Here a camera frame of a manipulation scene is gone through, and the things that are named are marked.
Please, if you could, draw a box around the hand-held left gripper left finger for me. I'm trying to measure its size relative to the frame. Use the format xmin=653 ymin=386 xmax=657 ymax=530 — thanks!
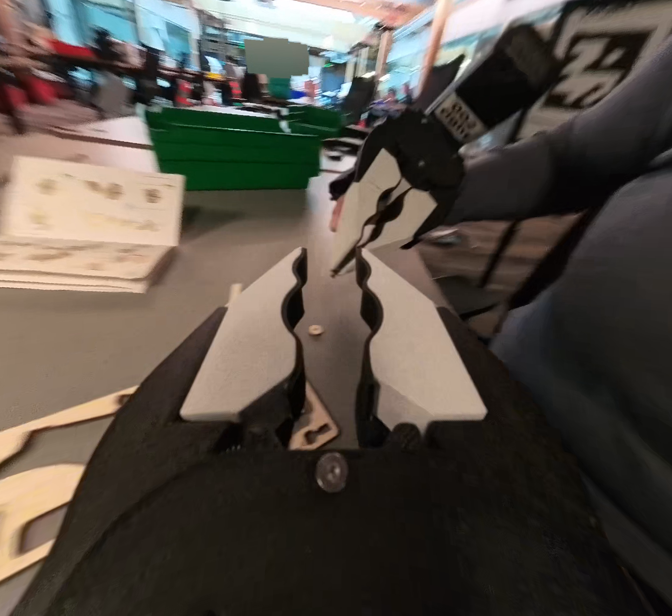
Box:
xmin=180 ymin=247 xmax=308 ymax=422

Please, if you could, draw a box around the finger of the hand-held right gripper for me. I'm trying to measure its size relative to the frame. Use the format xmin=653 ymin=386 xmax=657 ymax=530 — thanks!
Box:
xmin=366 ymin=188 xmax=439 ymax=255
xmin=332 ymin=148 xmax=409 ymax=276

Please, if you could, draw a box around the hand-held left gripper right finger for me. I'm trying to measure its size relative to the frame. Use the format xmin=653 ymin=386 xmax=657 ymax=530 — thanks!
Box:
xmin=357 ymin=248 xmax=488 ymax=430

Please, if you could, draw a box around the small wooden parts sheet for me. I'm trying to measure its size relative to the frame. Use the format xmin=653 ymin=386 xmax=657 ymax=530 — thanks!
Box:
xmin=288 ymin=382 xmax=340 ymax=452

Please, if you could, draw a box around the person's right forearm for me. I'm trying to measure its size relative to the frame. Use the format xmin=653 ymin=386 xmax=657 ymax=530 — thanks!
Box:
xmin=446 ymin=46 xmax=672 ymax=228

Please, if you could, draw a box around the stack of green plastic crates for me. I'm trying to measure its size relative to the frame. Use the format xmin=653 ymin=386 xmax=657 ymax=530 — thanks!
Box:
xmin=146 ymin=104 xmax=343 ymax=191

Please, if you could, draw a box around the paper instruction booklet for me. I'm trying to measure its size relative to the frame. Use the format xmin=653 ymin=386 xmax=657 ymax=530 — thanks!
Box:
xmin=0 ymin=155 xmax=186 ymax=294

